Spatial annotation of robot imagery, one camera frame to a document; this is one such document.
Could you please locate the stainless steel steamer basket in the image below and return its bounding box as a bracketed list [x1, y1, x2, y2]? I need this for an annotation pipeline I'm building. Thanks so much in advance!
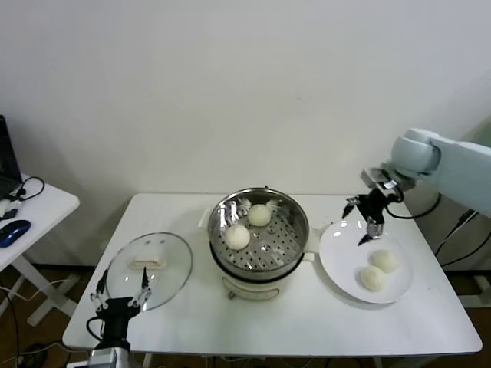
[208, 187, 310, 279]

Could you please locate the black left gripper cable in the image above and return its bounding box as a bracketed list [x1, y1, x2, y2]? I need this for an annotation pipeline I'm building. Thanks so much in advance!
[86, 316, 107, 342]

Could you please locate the white electric cooking pot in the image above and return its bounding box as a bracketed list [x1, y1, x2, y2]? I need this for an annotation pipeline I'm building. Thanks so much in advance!
[198, 209, 321, 302]

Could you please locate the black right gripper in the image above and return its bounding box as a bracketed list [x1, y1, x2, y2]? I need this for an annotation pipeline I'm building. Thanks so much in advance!
[341, 186, 404, 247]

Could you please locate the glass pot lid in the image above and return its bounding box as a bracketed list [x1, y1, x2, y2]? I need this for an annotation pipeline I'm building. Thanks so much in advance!
[105, 231, 194, 311]

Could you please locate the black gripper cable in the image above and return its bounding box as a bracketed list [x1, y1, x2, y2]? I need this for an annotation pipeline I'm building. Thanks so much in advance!
[385, 191, 442, 220]
[86, 316, 107, 342]

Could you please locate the blue computer mouse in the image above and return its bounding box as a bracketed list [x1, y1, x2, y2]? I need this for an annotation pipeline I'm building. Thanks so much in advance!
[0, 219, 31, 248]

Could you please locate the white round plate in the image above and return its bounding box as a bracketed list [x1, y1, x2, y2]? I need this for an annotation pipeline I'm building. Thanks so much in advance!
[319, 219, 415, 306]

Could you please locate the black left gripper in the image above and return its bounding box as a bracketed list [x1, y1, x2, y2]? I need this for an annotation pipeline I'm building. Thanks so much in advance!
[90, 266, 153, 348]

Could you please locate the black laptop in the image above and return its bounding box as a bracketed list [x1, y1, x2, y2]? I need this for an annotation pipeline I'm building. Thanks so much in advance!
[0, 114, 24, 199]

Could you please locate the white floor cable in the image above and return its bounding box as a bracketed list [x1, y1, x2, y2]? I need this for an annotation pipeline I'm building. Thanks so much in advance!
[0, 278, 80, 304]

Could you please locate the black power cable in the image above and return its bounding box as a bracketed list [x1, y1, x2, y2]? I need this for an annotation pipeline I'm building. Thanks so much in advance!
[435, 214, 491, 269]

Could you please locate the white steamed baozi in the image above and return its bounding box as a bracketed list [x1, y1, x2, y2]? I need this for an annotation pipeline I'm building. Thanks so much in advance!
[224, 225, 251, 251]
[358, 266, 387, 292]
[371, 249, 399, 274]
[247, 204, 272, 228]

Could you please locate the white rack foot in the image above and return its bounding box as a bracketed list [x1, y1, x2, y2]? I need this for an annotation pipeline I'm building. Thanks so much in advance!
[458, 274, 491, 311]

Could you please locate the black looped desk cable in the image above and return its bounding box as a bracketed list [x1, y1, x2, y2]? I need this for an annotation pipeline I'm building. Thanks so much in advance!
[9, 176, 45, 202]

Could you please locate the black floor cable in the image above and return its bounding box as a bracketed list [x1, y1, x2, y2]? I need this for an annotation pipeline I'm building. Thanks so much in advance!
[0, 285, 20, 368]

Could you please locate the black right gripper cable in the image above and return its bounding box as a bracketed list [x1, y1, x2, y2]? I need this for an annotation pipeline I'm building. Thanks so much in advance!
[385, 191, 442, 220]

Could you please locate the white side desk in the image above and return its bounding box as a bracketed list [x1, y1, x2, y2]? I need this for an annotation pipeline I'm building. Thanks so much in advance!
[0, 172, 81, 327]

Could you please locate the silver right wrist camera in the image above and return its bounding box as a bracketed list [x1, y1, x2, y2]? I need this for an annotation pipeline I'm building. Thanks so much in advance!
[360, 166, 396, 191]

